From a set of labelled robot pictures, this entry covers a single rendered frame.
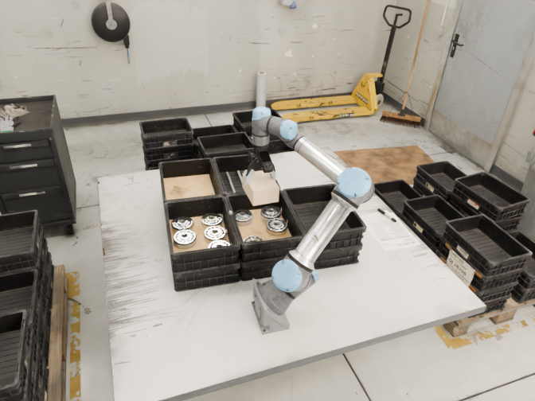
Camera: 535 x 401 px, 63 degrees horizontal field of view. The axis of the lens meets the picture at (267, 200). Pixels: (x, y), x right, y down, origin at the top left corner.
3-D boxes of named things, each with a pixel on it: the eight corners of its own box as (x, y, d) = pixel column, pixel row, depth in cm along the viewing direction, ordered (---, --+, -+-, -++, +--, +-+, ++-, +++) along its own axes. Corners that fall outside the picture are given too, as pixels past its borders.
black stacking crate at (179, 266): (240, 266, 195) (240, 247, 189) (173, 276, 188) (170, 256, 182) (224, 214, 227) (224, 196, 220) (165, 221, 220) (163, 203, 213)
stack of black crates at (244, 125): (271, 151, 427) (274, 108, 401) (283, 166, 404) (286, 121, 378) (232, 157, 415) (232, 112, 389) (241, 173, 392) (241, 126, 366)
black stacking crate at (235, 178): (279, 207, 234) (281, 189, 228) (224, 214, 227) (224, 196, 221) (261, 170, 265) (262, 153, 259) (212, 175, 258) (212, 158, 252)
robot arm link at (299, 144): (383, 191, 179) (297, 126, 197) (380, 186, 169) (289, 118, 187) (365, 213, 180) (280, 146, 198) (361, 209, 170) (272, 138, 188)
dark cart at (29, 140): (80, 237, 331) (52, 127, 281) (13, 248, 318) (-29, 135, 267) (79, 195, 377) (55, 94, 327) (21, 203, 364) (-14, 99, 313)
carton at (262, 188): (278, 201, 197) (279, 187, 193) (252, 205, 193) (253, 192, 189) (266, 183, 209) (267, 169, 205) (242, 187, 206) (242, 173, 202)
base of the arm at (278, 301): (287, 318, 183) (305, 304, 182) (268, 310, 172) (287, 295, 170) (271, 290, 193) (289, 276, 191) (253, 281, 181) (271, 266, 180)
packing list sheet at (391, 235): (423, 244, 231) (424, 243, 231) (386, 252, 224) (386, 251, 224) (389, 209, 256) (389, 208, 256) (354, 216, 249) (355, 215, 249)
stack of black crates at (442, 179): (468, 222, 345) (482, 185, 325) (436, 228, 335) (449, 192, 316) (435, 195, 375) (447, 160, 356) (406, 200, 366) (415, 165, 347)
